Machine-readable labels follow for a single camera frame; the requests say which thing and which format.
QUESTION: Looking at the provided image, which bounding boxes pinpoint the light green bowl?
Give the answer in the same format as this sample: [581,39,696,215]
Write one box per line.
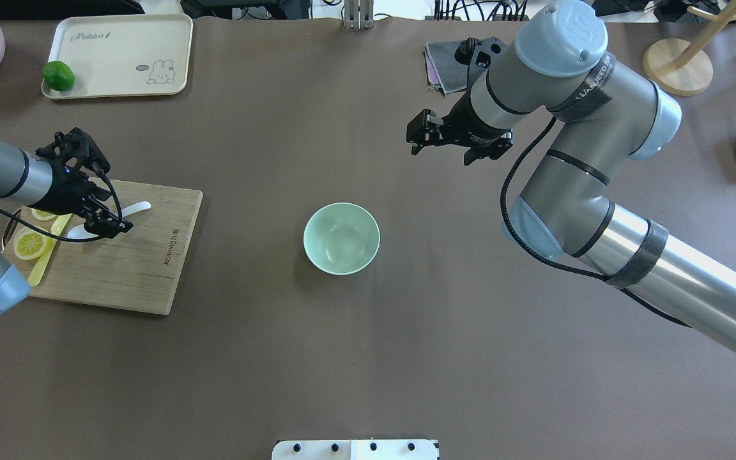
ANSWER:
[303,202,381,276]

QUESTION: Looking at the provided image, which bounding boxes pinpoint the grey folded cloth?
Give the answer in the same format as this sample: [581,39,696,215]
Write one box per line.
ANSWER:
[424,40,468,95]

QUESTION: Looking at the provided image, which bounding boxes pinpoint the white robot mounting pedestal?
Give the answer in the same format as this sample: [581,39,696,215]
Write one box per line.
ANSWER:
[271,438,440,459]

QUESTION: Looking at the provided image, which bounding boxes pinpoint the green lime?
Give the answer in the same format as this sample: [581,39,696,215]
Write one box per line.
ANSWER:
[42,60,75,91]

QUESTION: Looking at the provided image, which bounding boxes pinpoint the yellow plastic knife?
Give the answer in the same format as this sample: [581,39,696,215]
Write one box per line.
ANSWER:
[27,213,73,288]

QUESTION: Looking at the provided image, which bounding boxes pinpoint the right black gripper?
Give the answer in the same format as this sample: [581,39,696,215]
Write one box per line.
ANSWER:
[406,96,513,166]

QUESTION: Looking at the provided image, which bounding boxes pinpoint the wooden cup stand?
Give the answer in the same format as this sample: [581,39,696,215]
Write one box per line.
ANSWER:
[642,1,736,96]

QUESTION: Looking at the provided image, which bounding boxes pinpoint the single lemon slice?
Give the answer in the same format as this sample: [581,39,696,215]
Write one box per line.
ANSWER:
[11,228,50,260]

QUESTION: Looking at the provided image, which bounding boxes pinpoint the white ceramic spoon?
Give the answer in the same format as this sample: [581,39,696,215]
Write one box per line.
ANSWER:
[65,201,151,240]

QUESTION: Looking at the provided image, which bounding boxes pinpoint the bamboo cutting board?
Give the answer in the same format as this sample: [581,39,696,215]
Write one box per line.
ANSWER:
[30,180,203,315]

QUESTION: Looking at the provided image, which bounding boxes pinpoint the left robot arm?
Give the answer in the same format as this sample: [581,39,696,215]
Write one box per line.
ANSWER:
[0,128,132,315]

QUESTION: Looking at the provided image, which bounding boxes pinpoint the aluminium frame post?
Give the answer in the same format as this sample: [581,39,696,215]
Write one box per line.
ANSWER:
[342,0,374,30]

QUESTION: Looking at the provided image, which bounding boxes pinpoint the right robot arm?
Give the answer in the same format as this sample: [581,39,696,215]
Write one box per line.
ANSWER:
[406,1,736,353]

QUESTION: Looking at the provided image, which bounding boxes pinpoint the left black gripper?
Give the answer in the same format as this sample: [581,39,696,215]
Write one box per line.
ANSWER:
[34,127,134,240]

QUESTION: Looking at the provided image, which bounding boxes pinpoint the cream tray with bear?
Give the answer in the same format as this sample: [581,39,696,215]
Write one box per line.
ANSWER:
[41,13,193,100]

